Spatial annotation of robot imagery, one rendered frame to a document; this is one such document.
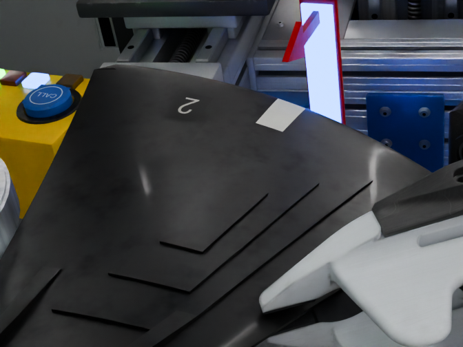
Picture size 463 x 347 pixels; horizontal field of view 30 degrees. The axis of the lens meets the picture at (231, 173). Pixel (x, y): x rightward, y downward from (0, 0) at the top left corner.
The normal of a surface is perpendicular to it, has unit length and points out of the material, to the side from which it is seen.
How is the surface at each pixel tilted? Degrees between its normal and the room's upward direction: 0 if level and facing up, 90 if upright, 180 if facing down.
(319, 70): 90
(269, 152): 12
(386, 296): 6
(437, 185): 20
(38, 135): 0
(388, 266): 6
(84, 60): 90
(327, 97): 90
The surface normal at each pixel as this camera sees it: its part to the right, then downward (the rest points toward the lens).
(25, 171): -0.39, 0.59
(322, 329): 0.25, 0.62
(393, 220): -0.14, -0.73
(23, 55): 0.91, 0.14
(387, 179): 0.22, -0.82
